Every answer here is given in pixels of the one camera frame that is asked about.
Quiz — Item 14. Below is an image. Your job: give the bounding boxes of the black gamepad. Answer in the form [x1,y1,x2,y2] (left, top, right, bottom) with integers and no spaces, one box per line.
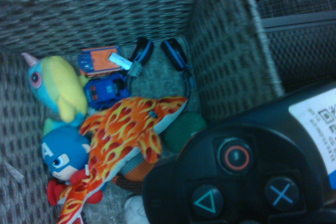
[141,82,336,224]

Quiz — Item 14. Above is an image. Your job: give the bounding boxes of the grey wicker basket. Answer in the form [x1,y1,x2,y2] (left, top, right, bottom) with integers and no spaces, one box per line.
[0,0,286,224]

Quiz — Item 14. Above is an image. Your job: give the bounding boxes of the green plush toy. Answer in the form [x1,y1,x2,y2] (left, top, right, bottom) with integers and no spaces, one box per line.
[161,111,208,154]

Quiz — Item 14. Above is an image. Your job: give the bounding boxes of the black blue headphones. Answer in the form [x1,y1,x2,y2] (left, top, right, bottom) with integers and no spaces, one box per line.
[127,37,196,99]

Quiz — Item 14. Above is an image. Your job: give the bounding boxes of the orange flame plush shark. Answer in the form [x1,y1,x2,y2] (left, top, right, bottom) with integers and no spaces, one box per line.
[56,95,188,224]

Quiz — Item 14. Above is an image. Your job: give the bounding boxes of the blue toy car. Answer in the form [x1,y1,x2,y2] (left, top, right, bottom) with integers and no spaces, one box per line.
[83,73,132,111]

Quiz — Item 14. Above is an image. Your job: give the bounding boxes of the orange toy truck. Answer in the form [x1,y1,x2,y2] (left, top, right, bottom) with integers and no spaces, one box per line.
[78,45,144,79]

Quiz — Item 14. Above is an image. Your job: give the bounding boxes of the yellow blue plush toy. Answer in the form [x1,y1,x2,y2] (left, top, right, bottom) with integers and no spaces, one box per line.
[20,52,90,136]

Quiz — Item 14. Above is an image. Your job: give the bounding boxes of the white toy van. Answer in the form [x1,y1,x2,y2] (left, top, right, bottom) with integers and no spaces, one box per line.
[124,195,151,224]

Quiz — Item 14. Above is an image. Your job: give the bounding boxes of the Captain America plush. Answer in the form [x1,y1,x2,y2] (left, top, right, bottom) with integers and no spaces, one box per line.
[40,125,104,207]

